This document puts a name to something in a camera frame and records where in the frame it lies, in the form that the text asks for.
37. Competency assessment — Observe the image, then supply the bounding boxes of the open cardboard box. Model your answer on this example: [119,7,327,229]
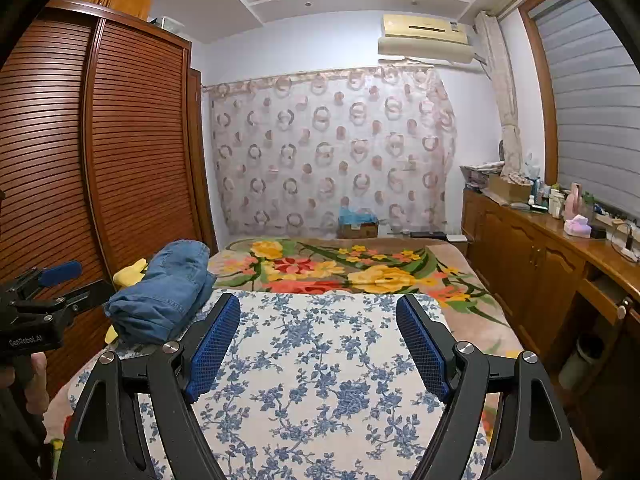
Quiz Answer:
[487,174,533,202]

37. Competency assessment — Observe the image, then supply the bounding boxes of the blue floral bedsheet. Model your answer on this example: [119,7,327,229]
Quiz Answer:
[62,290,491,480]

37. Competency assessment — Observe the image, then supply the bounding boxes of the wooden slatted wardrobe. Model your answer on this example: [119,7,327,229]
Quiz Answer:
[0,0,219,401]

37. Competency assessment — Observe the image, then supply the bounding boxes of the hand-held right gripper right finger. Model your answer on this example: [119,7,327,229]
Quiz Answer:
[396,294,583,480]

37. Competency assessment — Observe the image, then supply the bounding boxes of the stack of papers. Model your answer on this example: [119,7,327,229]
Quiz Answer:
[460,161,506,191]

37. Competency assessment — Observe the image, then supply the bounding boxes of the grey trash bin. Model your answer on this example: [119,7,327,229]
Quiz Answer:
[557,335,606,391]

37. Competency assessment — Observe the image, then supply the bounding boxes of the blue denim pants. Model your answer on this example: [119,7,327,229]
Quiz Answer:
[104,240,217,346]

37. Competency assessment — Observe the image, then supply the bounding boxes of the yellow plush toy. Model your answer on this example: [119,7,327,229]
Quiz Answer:
[105,257,151,346]

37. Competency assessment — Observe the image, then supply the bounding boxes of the pink tissue box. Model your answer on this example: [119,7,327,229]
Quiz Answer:
[563,214,593,238]

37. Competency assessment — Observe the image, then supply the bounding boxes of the clear storage box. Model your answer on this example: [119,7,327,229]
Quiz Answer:
[149,14,187,35]

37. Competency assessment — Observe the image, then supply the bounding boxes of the grey window blind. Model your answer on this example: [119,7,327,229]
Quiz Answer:
[527,0,640,221]

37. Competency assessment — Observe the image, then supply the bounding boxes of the pink bottle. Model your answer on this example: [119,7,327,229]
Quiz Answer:
[565,182,583,221]

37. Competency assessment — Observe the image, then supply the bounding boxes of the cream wall air conditioner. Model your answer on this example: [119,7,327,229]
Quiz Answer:
[376,12,476,65]

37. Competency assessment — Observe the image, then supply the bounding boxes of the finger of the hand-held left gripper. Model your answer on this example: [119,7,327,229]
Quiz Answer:
[35,280,117,318]
[10,260,83,296]

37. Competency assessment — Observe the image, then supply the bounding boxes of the circle patterned sheer curtain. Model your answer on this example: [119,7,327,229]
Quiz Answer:
[202,66,458,238]

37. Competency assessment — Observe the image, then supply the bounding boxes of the small cardboard box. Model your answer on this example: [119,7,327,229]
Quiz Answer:
[337,220,379,240]

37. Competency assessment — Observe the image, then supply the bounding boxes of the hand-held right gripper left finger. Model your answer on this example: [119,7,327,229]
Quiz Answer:
[55,293,242,480]

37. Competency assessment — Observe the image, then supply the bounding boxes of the person's left hand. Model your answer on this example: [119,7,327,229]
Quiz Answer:
[31,355,51,417]

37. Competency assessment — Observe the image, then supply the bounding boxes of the beige tied curtain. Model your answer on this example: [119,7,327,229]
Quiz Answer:
[472,10,526,178]

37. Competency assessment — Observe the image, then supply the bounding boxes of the wooden sideboard cabinet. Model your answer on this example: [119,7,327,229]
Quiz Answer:
[460,187,640,461]

